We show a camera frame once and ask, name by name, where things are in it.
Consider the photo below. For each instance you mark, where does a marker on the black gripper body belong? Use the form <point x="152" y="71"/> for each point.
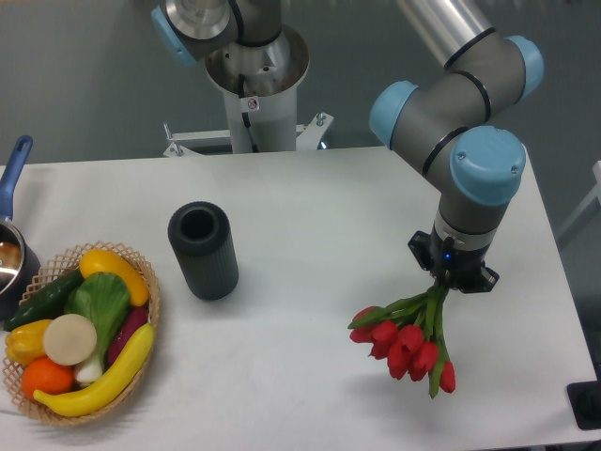
<point x="462" y="270"/>

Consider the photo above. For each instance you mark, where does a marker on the red tulip bouquet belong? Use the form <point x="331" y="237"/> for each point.
<point x="408" y="335"/>

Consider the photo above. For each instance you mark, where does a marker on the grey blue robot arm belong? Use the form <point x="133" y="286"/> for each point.
<point x="442" y="132"/>

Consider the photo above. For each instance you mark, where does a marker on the dark grey ribbed vase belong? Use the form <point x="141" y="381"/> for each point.
<point x="201" y="238"/>

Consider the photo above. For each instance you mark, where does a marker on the black device at table edge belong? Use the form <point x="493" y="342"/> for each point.
<point x="584" y="399"/>

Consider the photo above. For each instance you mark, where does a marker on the purple sweet potato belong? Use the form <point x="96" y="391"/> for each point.
<point x="133" y="321"/>

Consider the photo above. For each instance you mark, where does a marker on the green bok choy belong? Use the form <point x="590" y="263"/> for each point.
<point x="103" y="299"/>

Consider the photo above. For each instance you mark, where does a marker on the woven wicker basket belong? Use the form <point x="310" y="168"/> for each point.
<point x="54" y="268"/>

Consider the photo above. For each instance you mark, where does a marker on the beige round disc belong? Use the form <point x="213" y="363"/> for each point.
<point x="69" y="339"/>

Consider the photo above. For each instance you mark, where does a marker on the yellow banana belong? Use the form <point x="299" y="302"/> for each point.
<point x="110" y="385"/>

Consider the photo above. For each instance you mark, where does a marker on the green cucumber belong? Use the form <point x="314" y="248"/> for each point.
<point x="46" y="303"/>

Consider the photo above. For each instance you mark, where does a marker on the orange fruit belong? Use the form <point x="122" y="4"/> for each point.
<point x="47" y="376"/>

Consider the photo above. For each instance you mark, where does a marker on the yellow bell pepper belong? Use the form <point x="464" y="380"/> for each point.
<point x="24" y="344"/>

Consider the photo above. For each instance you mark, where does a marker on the white frame at right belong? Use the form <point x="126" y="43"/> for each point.
<point x="582" y="214"/>

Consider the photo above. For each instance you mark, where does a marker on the blue handled saucepan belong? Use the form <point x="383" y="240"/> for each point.
<point x="19" y="263"/>

